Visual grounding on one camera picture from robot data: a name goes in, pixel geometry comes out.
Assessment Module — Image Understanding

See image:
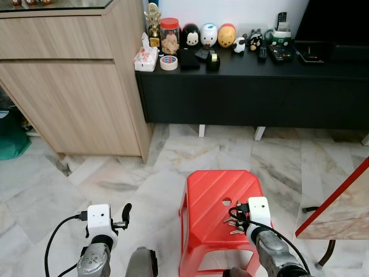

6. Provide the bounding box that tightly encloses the green bag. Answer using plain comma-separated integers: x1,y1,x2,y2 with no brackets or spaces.
0,109,33,162

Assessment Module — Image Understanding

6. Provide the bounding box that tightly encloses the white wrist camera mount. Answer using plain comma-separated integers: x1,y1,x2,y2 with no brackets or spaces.
246,196,272,229
86,203,119,246

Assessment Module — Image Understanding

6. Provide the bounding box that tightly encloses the small white cow figurine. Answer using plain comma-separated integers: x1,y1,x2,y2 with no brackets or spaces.
234,36,247,54

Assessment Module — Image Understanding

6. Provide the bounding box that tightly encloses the grey right robot leg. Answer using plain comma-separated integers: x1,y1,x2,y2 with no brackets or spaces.
221,267,255,277

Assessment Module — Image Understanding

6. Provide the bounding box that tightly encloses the black TV console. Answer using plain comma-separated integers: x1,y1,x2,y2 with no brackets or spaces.
135,43,369,141

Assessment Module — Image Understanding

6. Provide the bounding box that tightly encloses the light wooden cabinet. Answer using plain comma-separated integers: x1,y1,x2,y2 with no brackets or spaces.
0,0,154,163

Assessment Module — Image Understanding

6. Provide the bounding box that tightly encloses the grey robot leg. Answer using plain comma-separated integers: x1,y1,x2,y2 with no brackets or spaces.
125,246,160,277
221,267,255,277

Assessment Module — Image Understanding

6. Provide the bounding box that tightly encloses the dark curved table leg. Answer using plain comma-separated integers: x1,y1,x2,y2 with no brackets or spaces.
302,205,337,268

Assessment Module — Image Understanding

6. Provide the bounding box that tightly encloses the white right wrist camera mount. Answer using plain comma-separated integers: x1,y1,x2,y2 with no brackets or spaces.
246,196,272,229

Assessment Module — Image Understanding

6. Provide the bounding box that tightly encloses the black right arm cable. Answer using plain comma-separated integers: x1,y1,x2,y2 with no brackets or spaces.
228,206,312,273

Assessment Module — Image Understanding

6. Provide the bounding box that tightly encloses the yellow and red egg figure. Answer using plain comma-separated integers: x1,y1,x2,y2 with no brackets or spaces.
218,23,237,48

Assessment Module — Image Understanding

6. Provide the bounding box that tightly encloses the white egg figure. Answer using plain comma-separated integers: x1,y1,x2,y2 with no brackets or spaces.
201,23,219,48

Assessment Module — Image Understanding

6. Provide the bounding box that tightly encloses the black tape dispenser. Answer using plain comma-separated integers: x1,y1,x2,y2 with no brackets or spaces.
206,51,221,73

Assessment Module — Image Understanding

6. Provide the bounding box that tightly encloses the black television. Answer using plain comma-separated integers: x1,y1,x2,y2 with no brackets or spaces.
294,0,369,63

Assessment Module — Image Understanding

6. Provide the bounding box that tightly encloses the gold trophy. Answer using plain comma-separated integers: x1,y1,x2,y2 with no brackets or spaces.
145,2,163,47

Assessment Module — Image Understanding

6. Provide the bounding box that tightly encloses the green and white holder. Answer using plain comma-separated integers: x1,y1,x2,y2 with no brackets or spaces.
272,26,294,47

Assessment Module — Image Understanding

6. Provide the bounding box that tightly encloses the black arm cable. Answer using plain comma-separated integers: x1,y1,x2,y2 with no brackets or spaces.
44,212,89,277
228,206,312,273

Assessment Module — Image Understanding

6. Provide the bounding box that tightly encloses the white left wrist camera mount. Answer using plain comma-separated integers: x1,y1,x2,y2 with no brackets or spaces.
86,203,119,246

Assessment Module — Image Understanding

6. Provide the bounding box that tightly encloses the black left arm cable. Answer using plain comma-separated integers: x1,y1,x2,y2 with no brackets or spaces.
44,212,89,277

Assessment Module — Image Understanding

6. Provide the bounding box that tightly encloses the marble table with red edge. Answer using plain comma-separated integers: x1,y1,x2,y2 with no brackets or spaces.
295,157,369,241

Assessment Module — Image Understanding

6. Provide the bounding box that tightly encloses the black penguin figurine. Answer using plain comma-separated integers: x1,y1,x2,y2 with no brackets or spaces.
248,29,264,51

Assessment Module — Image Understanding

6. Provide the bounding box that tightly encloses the white tape roll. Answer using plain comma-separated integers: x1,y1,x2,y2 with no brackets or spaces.
160,55,179,72

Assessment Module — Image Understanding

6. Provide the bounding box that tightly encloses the red plastic stool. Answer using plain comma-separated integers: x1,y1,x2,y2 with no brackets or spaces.
178,170,266,277

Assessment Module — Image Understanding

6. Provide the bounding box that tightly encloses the grey left robot leg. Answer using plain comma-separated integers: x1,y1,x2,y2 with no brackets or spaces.
125,246,160,277

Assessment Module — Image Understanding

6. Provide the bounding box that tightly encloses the white and pink tissue pack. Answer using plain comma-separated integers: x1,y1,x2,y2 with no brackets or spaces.
134,32,159,73

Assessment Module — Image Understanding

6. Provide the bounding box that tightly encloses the large black remote control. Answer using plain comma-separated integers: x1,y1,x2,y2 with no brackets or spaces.
268,44,293,63

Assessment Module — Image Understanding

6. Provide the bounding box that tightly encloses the clear jar with red lid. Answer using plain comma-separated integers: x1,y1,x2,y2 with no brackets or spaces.
160,17,181,56

